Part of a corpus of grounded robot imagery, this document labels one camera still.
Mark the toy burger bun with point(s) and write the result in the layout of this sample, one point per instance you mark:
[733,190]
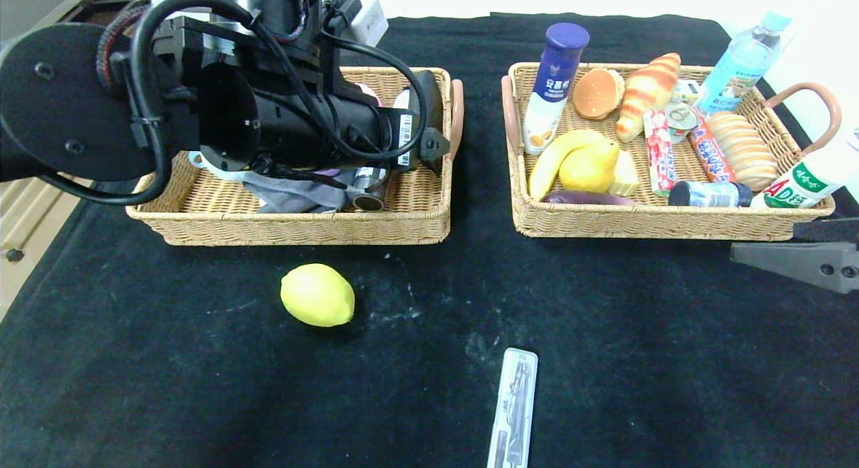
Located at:
[597,95]

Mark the white tube bottle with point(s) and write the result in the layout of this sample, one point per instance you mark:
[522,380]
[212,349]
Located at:
[400,100]

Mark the light blue bath sponge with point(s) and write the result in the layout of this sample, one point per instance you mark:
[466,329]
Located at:
[205,164]

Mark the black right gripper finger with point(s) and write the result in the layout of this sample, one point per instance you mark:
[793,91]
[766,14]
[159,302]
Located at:
[832,231]
[805,266]

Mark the wooden rack with wheels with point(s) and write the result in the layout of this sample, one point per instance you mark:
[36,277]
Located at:
[17,213]

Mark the small blue black-capped jar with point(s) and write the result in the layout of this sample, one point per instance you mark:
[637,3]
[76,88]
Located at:
[704,194]

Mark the white green milk bottle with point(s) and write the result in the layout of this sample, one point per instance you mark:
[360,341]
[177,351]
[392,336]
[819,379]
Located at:
[805,179]

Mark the black table cloth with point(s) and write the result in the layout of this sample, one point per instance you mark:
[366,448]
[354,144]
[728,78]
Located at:
[604,334]

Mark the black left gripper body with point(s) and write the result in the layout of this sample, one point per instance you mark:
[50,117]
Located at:
[407,139]

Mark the ridged long bread loaf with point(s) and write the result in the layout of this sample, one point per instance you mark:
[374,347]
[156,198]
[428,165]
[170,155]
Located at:
[741,149]

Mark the yellow lemon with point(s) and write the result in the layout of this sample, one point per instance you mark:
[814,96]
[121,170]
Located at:
[317,295]

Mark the red sausage pack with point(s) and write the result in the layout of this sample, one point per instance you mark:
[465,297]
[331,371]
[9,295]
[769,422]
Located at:
[710,152]

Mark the black cosmetic tube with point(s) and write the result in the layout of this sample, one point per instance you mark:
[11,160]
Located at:
[369,189]

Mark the grey towel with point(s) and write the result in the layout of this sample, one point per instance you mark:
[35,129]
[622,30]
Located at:
[295,194]

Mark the white bottle with blue cap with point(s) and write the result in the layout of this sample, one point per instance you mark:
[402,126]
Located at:
[553,85]

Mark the clear water bottle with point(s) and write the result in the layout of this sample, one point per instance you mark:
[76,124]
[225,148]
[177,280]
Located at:
[741,65]

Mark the pale yellow butter block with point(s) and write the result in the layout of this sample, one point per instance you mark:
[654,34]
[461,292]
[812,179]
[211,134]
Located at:
[625,179]

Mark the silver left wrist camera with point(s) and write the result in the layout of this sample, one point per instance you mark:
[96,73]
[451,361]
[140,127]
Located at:
[369,21]

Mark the red green candy pack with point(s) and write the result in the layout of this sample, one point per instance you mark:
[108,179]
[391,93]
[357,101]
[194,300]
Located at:
[659,156]

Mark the yellow pear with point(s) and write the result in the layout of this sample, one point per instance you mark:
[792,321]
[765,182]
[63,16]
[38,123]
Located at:
[590,169]

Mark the yellow banana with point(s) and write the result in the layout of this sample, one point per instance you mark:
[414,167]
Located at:
[553,156]

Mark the small tin can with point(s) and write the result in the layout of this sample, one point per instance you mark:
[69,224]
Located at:
[681,119]

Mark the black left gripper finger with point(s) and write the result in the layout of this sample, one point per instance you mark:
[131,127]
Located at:
[435,152]

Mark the purple eggplant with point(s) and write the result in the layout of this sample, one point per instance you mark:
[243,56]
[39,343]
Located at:
[584,199]

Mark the small white green box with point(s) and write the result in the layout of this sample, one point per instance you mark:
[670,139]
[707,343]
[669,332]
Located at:
[688,92]

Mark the striped croissant bread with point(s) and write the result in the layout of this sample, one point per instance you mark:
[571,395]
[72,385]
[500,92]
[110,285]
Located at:
[647,92]

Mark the black leather wallet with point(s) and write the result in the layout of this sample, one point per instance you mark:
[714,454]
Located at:
[429,95]

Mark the pink cup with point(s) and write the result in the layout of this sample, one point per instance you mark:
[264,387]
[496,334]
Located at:
[366,90]

